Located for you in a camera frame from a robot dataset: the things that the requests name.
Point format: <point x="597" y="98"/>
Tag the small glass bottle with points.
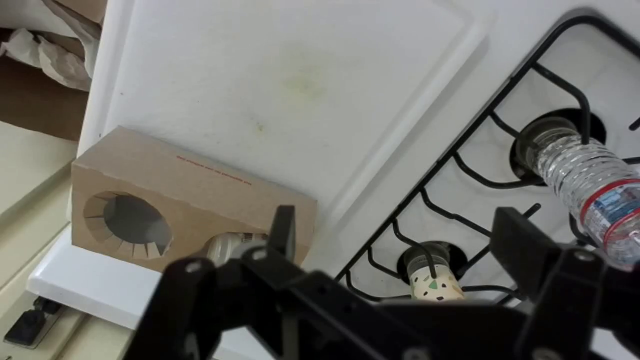
<point x="231" y="246"/>

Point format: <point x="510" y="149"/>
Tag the brown paper bag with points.
<point x="33" y="111"/>

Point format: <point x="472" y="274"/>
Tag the clear plastic water bottle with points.
<point x="587" y="181"/>

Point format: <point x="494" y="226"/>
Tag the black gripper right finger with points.
<point x="567" y="286"/>

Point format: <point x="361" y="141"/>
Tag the large black stove grate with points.
<point x="455" y="155"/>

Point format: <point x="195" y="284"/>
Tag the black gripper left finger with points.
<point x="183" y="301"/>

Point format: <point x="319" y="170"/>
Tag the white cutting board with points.
<point x="267" y="81"/>

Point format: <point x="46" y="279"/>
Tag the black power plug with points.
<point x="31" y="322"/>

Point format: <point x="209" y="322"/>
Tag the white gas stove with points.
<point x="521" y="20"/>

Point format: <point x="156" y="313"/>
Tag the brown cardboard holder box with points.
<point x="200" y="186"/>

